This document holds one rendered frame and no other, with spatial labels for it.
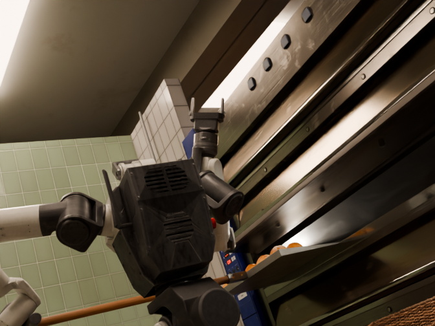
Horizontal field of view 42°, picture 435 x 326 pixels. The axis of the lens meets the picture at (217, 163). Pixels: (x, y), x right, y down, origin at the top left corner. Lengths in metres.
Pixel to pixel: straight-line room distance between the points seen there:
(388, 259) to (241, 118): 1.04
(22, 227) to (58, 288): 1.82
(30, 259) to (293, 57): 1.91
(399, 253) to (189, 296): 0.93
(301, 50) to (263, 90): 0.32
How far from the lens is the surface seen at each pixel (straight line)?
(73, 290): 3.43
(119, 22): 4.25
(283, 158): 2.52
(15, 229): 1.62
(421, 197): 2.02
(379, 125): 1.91
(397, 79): 2.06
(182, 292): 1.47
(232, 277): 2.33
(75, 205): 1.60
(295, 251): 2.20
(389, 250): 2.17
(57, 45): 4.31
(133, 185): 1.49
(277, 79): 2.54
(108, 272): 3.51
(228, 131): 2.88
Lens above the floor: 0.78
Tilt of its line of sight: 22 degrees up
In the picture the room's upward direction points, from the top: 20 degrees counter-clockwise
